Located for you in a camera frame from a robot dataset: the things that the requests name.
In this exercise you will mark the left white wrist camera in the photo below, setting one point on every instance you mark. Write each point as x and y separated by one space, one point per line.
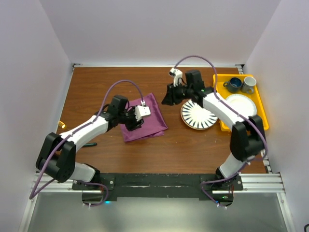
141 112

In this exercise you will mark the white plate in tray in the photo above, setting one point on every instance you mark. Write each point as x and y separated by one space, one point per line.
242 104

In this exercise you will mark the gold fork green handle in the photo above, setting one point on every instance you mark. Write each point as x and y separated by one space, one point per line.
62 125

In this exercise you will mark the aluminium frame rail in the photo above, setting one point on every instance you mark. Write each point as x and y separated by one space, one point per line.
255 183

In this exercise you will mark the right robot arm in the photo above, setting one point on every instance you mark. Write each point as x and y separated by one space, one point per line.
247 132

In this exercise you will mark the gold spoon green handle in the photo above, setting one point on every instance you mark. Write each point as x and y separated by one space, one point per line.
90 145

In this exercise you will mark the purple cloth napkin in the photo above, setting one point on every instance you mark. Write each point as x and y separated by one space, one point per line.
153 126

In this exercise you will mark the white grey mug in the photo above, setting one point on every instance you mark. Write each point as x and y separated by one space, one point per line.
248 85

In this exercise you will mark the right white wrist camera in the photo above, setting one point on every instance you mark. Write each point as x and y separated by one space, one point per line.
177 76

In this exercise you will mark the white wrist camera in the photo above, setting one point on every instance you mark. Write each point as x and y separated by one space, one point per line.
177 76
141 112

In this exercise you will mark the blue grey bowl cup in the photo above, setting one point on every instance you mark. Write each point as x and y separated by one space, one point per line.
233 85

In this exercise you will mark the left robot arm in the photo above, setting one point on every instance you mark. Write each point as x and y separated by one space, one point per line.
57 157

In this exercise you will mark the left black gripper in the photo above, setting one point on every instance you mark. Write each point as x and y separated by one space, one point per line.
134 124

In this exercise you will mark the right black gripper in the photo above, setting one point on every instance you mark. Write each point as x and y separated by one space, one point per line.
170 97

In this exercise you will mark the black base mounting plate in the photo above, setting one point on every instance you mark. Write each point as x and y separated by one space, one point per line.
201 186

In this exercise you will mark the blue striped white plate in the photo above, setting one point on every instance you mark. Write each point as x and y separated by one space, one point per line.
197 117

